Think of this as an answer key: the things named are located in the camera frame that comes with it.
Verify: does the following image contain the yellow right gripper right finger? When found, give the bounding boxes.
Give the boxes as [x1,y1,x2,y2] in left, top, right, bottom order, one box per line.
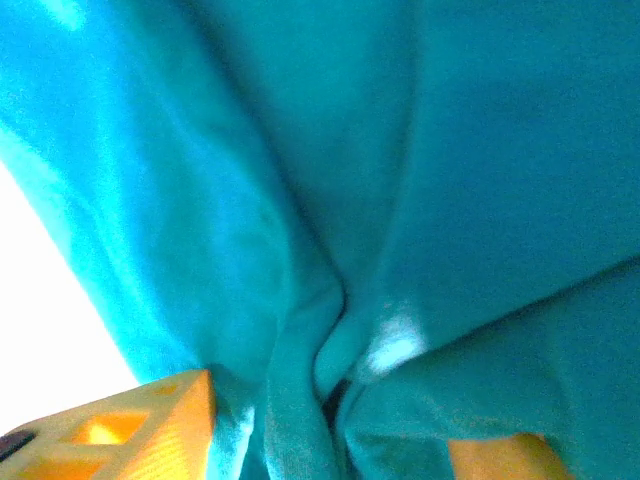
[447,432,576,480]

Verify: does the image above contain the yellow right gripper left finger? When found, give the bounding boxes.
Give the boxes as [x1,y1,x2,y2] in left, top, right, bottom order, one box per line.
[0,368,219,480]

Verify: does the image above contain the teal t-shirt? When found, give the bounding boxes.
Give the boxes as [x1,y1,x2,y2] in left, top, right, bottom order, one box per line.
[0,0,640,480]

